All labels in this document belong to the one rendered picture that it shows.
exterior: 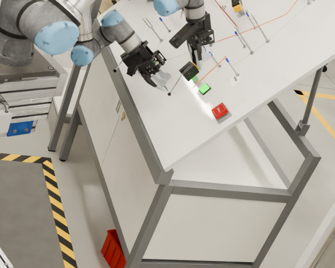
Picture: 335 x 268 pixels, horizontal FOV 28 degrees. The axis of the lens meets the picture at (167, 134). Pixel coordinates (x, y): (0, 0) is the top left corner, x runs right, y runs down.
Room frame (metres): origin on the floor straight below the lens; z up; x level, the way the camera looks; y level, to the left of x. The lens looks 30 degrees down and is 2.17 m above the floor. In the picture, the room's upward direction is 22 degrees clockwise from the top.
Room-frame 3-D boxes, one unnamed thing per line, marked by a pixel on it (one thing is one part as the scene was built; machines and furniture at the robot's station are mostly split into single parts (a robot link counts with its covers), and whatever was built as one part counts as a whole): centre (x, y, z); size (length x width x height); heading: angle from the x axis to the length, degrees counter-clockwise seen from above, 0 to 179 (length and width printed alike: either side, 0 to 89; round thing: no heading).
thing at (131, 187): (2.28, 0.09, 0.60); 0.55 x 0.03 x 0.39; 29
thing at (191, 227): (2.67, -0.04, 0.60); 1.17 x 0.58 x 0.40; 29
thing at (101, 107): (2.77, 0.35, 0.60); 0.55 x 0.02 x 0.39; 29
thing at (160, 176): (2.51, 0.24, 0.83); 1.18 x 0.05 x 0.06; 29
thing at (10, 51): (1.82, 0.55, 1.21); 0.15 x 0.15 x 0.10
